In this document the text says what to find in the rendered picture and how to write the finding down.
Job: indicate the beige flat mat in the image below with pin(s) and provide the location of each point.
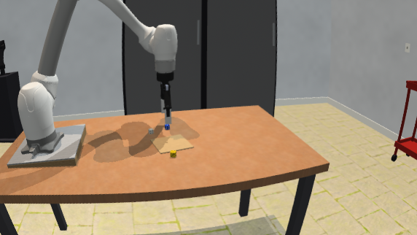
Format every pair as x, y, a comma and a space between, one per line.
168, 143

